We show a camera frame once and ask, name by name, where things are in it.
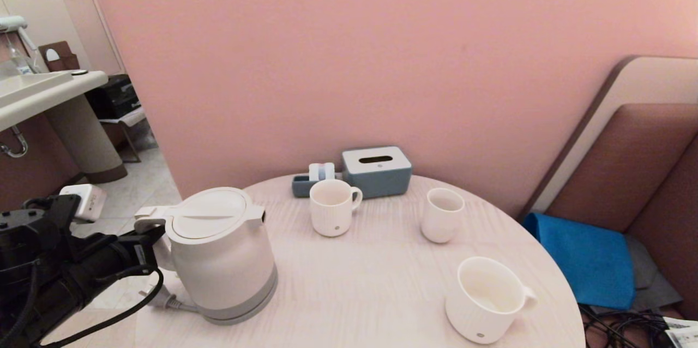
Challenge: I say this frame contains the white electric kettle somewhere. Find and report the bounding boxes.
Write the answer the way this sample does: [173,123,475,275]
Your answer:
[134,187,278,320]

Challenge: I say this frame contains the grey kettle base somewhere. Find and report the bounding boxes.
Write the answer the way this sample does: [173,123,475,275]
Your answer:
[197,293,278,327]

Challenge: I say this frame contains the metal rack with white towel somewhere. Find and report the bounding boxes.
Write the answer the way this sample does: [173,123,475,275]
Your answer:
[99,108,148,164]

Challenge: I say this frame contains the black box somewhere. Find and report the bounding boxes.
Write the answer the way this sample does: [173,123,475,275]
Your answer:
[86,75,141,120]

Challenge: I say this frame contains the chrome drain pipe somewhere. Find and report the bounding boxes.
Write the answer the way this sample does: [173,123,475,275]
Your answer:
[0,126,29,159]

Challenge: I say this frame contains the small grey tray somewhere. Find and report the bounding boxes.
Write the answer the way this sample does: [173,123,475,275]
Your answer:
[292,173,344,198]

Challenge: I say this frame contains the white sink counter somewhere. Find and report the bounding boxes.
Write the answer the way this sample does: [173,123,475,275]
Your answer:
[0,71,109,133]

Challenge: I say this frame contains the small white ribbed mug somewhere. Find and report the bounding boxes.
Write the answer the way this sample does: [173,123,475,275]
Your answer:
[310,179,363,237]

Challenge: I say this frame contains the brown tissue holder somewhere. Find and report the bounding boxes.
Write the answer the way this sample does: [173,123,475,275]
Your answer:
[38,41,81,73]

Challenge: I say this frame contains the clear glass bottle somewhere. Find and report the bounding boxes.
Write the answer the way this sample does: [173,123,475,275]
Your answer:
[8,47,34,76]

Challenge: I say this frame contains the grey tissue box white lid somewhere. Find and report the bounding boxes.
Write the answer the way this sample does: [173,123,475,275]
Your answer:
[342,146,412,199]

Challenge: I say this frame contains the white hair dryer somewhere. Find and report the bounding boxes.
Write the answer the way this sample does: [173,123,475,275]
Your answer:
[0,16,39,73]

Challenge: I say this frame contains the white cup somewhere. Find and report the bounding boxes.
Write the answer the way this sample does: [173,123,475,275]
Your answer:
[420,188,465,244]

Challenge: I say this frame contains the large white ribbed mug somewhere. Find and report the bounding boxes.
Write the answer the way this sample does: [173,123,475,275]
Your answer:
[445,256,537,344]

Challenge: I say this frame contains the blue cloth bag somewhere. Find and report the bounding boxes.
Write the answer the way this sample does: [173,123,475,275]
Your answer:
[522,213,636,310]

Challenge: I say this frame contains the brown upholstered bench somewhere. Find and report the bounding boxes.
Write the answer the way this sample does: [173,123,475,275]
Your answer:
[515,56,698,321]

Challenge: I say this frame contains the grey seat cushion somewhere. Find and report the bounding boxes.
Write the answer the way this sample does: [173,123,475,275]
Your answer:
[592,233,682,314]

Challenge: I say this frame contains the white printed paper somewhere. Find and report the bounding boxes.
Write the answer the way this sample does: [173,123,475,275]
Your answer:
[663,318,698,348]

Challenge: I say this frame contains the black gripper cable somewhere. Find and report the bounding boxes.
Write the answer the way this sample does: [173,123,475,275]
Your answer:
[41,267,164,348]

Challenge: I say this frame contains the grey power plug with cord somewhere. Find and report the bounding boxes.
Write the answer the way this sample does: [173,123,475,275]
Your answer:
[139,288,200,314]

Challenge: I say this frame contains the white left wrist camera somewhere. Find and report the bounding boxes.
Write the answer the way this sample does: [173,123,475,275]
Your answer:
[59,184,108,223]

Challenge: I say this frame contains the beige sink pedestal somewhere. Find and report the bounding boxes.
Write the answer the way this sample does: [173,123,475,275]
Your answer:
[44,94,128,184]

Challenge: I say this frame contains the black floor cables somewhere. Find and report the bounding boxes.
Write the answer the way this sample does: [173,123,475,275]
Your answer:
[579,304,677,348]

